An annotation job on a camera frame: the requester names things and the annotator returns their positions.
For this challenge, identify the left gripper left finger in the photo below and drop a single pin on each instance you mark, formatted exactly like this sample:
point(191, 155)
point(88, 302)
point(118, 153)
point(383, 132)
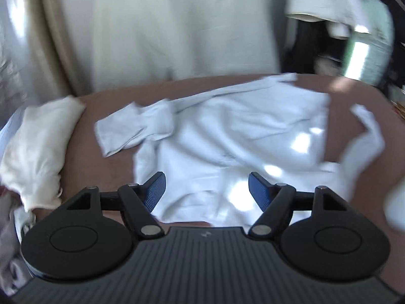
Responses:
point(137, 204)

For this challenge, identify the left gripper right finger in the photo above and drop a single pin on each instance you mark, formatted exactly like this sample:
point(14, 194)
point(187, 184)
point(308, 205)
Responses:
point(275, 201)

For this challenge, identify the white garment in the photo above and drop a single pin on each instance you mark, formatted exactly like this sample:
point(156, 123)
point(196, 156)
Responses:
point(209, 143)

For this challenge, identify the cream pillow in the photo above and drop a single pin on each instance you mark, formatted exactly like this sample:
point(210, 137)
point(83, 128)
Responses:
point(34, 157)

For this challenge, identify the beige curtain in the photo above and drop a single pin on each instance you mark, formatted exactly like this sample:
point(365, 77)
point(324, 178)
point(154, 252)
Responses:
point(56, 64)

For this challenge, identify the silver plastic sheet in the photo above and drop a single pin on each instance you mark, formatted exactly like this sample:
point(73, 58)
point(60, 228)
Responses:
point(17, 87)

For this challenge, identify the mint green cloth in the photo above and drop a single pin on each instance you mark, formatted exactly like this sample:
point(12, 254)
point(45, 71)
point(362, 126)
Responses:
point(369, 48)

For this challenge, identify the cream fleece blanket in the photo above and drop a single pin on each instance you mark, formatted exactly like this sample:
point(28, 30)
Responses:
point(129, 42)

